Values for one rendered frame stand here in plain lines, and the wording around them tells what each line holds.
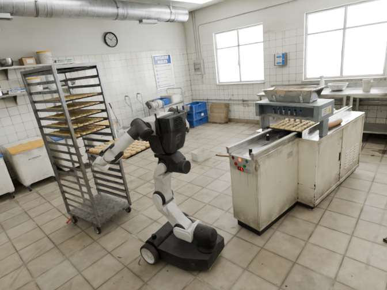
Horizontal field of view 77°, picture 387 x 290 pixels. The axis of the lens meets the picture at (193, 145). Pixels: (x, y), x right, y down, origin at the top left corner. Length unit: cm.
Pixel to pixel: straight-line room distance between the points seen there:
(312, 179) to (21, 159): 419
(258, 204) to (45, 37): 470
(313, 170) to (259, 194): 70
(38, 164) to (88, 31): 285
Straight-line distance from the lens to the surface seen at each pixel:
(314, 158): 271
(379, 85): 556
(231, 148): 234
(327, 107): 272
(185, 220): 231
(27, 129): 536
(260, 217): 247
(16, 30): 545
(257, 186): 229
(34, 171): 482
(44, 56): 521
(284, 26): 602
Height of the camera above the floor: 170
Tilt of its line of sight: 19 degrees down
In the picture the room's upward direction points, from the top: 7 degrees counter-clockwise
